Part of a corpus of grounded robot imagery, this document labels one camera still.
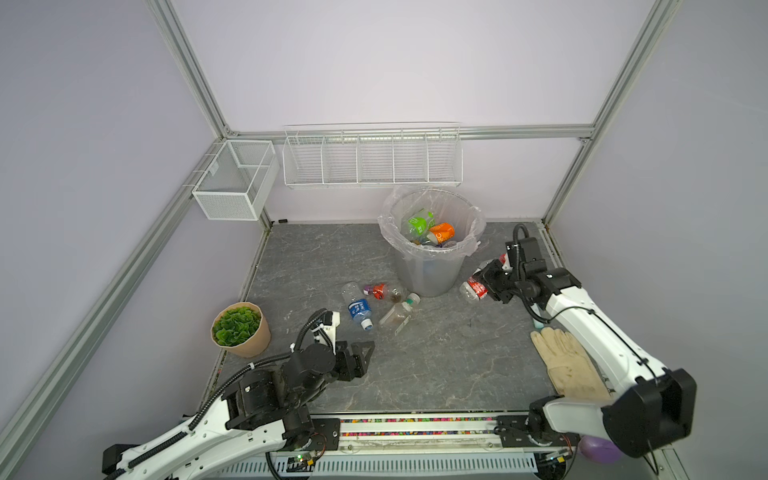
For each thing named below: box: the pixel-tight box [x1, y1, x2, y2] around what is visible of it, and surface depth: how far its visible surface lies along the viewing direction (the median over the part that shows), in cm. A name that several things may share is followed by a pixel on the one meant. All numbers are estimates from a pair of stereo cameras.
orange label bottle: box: [426, 222, 455, 245], surface depth 98 cm
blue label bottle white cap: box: [341, 282, 374, 331], surface depth 93 cm
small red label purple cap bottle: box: [363, 282, 403, 303], surface depth 100 cm
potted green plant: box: [210, 302, 272, 359], surface depth 82 cm
